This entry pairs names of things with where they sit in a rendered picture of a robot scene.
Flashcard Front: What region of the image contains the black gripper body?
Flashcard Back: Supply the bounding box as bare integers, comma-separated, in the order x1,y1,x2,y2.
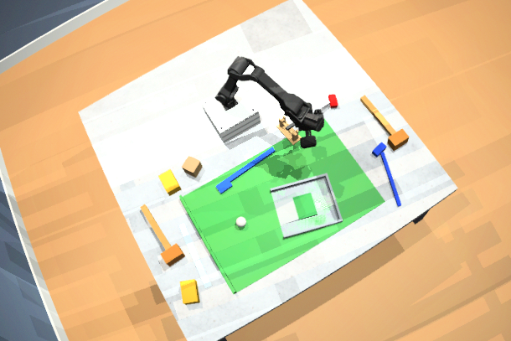
295,102,317,148

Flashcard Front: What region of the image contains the green flat mat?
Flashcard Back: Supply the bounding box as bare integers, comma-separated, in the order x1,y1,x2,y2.
183,119,385,292

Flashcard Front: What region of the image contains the white golf ball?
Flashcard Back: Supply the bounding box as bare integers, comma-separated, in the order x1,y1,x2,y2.
235,216,246,227

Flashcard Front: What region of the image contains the yellow block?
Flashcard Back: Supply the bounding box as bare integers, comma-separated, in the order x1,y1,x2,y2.
158,170,181,196
180,280,200,304

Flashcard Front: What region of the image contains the tan wooden cube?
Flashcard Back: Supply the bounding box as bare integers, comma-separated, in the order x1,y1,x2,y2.
182,156,203,178

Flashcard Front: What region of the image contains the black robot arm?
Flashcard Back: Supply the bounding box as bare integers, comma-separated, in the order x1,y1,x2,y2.
214,56,324,132

